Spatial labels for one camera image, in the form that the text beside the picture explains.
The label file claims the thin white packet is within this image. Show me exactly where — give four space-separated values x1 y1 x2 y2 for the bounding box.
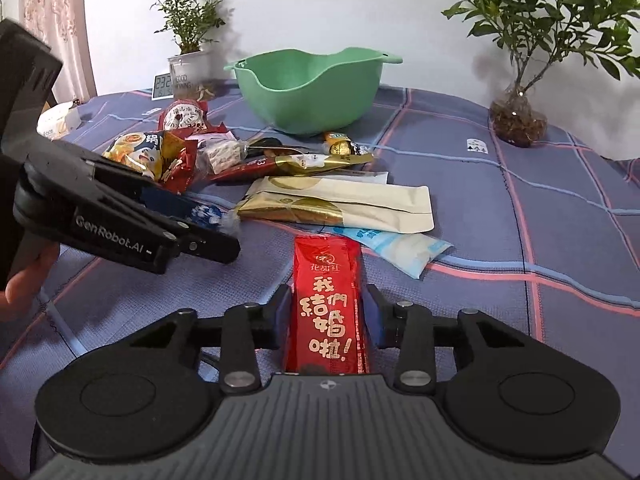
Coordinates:
320 170 389 185

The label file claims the person's left hand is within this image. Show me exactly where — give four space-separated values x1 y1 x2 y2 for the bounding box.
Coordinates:
0 242 62 323

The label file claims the clear wrapped nougat candy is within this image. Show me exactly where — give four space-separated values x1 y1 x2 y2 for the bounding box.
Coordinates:
196 140 249 176

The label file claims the pink snack wrapper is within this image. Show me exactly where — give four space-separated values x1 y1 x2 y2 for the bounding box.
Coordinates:
184 127 236 145

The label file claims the dark red gold stick packet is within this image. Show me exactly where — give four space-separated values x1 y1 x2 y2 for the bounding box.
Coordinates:
209 152 374 184

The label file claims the light blue white packet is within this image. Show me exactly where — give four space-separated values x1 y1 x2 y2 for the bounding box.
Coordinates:
329 226 454 280

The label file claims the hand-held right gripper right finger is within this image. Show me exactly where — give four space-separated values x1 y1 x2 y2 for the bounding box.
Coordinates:
361 284 531 396

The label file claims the potted plant in white pot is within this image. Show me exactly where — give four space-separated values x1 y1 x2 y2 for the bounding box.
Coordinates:
151 0 227 102

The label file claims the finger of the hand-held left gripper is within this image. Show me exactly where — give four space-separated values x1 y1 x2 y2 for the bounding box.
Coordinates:
55 139 202 221
150 209 242 266

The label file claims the leafy plant in glass vase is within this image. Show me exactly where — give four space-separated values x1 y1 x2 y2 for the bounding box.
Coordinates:
441 0 640 149

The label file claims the blue white candy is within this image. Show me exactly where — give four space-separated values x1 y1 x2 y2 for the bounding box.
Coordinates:
191 203 237 234

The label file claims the blue checked bedsheet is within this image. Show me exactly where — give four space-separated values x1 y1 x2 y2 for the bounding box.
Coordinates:
0 85 640 480

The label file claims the yellow and blue snack packet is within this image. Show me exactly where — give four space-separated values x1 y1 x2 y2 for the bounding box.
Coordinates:
102 131 167 182

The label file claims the small orange snack packet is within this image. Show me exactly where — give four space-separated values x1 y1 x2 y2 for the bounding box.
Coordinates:
322 131 354 157

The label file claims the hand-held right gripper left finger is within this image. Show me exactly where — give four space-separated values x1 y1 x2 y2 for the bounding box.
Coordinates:
127 284 293 396

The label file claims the dark snack packet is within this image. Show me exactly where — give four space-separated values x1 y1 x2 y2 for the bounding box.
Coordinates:
248 136 308 157

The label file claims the green plastic bowl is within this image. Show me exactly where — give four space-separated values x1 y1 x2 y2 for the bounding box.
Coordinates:
223 47 404 136

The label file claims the white digital clock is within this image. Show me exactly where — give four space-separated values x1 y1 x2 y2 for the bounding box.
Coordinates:
152 73 176 101

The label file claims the white tissue pack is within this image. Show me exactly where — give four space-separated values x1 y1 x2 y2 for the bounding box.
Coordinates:
36 102 82 141

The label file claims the cream gold pouch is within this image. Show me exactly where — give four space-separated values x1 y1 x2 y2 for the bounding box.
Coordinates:
247 175 432 211
236 196 435 234

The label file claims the long red snack packet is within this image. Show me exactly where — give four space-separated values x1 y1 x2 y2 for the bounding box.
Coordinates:
282 233 372 377

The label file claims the red packet with white print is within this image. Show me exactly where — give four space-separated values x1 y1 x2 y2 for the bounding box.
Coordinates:
158 99 209 134

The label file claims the pink floral curtain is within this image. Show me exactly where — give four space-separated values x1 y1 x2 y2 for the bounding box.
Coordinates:
19 0 99 106

